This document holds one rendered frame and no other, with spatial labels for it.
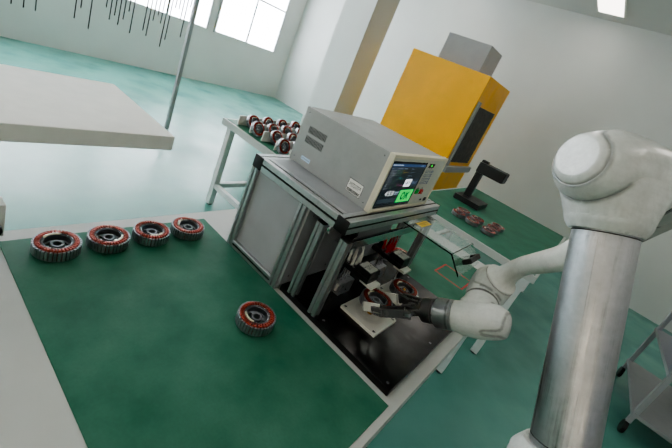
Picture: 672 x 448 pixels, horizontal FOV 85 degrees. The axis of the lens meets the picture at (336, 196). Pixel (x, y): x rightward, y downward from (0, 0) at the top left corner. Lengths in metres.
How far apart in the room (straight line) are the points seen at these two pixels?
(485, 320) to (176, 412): 0.78
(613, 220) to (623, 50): 5.91
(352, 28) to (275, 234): 4.23
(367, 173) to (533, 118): 5.48
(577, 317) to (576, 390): 0.11
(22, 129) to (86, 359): 0.49
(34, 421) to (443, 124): 4.57
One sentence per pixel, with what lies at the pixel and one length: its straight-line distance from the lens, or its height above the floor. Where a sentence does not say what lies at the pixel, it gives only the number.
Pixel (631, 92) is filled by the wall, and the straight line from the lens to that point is 6.47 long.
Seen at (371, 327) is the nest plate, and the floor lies 0.78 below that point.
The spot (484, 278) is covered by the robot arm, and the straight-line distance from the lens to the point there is 1.23.
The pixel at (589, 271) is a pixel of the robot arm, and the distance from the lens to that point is 0.74.
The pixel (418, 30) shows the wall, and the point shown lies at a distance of 7.48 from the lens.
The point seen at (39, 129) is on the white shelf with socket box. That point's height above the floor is 1.20.
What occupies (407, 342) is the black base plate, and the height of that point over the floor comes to 0.77.
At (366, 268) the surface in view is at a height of 0.92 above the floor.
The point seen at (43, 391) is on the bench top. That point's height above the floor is 0.75.
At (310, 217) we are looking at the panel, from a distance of 1.16.
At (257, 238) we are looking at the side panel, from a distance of 1.32.
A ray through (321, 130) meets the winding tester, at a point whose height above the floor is 1.27.
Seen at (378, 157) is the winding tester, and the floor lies 1.28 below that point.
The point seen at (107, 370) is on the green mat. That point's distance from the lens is 0.99.
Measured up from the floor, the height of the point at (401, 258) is 0.92.
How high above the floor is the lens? 1.51
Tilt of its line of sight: 20 degrees down
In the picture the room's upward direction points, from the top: 24 degrees clockwise
